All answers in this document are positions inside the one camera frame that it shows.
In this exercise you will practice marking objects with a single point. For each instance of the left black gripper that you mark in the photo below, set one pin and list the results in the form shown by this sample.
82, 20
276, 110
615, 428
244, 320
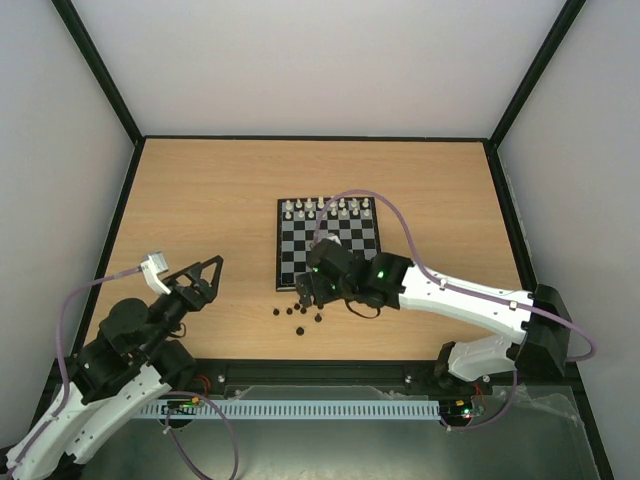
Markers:
197, 300

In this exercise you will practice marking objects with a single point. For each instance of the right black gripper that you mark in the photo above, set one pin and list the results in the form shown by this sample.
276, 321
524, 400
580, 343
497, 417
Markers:
310, 286

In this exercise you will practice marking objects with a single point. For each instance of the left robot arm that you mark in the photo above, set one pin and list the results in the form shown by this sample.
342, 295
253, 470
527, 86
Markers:
135, 358

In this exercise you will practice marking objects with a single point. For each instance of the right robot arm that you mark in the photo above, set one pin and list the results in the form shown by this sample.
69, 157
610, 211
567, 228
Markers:
528, 331

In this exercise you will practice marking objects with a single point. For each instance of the left circuit board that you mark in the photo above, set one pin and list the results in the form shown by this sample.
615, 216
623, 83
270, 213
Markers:
182, 406

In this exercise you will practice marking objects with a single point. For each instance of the circuit board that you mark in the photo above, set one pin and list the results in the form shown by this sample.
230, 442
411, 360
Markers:
465, 409
182, 406

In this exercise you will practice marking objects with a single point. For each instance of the right circuit board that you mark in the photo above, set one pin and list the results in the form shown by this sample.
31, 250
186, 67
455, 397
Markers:
465, 409

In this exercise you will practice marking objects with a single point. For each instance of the black and silver chessboard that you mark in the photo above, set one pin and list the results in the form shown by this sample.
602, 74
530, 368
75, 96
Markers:
300, 221

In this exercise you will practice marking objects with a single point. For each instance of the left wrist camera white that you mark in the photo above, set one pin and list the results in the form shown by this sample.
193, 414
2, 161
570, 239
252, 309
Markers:
152, 266

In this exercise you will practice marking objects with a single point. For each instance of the black aluminium rail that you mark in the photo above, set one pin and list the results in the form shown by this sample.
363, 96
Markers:
409, 377

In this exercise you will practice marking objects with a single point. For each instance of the white slotted cable duct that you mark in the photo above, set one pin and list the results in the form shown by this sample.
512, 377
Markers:
415, 410

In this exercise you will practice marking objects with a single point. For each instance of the black frame post left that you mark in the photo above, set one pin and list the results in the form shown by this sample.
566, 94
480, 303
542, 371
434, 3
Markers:
89, 51

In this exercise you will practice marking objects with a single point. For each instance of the black frame post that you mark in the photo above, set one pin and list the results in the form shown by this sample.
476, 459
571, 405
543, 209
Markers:
550, 45
89, 51

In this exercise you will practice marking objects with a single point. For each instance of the black frame post right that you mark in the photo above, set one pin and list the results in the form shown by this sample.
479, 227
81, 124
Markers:
550, 45

